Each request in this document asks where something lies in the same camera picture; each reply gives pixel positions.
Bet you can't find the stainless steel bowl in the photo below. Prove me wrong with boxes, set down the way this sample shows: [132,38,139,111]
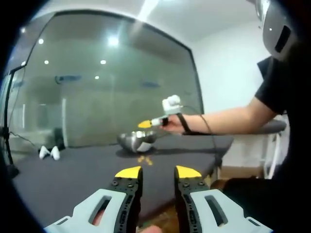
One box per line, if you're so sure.
[117,130,157,153]

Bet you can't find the yellow QQ candies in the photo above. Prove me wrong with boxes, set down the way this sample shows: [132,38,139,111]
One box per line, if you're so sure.
[137,156,154,166]

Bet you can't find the person's right hand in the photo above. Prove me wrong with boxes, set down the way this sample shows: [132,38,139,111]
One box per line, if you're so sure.
[165,114,185,133]

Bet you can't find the person's left hand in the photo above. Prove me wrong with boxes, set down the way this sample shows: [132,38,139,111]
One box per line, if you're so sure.
[137,225,164,233]

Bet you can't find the dark grey table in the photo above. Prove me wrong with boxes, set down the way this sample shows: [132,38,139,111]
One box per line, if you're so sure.
[12,134,235,221]

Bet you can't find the white soft object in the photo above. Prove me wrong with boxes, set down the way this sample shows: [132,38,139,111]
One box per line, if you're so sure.
[39,145,49,160]
[50,146,61,161]

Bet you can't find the black bin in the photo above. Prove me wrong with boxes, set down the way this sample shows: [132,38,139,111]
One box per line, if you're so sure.
[52,127,66,151]

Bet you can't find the black tripod stand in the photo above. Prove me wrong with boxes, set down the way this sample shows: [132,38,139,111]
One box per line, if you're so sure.
[0,62,27,180]

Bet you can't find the person's body in black clothing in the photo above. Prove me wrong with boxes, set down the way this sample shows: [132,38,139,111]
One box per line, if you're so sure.
[213,41,311,233]

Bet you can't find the grey head-worn device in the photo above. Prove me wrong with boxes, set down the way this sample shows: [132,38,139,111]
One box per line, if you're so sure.
[255,0,299,60]

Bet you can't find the black wrist strap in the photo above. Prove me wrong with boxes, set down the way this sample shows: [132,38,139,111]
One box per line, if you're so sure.
[179,114,213,136]

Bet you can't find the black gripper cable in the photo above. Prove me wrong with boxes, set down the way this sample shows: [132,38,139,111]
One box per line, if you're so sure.
[181,104,224,170]

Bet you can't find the white vertical post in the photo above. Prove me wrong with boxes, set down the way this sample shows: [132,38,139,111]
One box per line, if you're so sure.
[62,99,68,147]

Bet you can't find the grey topped white frame stand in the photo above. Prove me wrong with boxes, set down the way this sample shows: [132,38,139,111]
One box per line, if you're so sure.
[261,120,288,180]

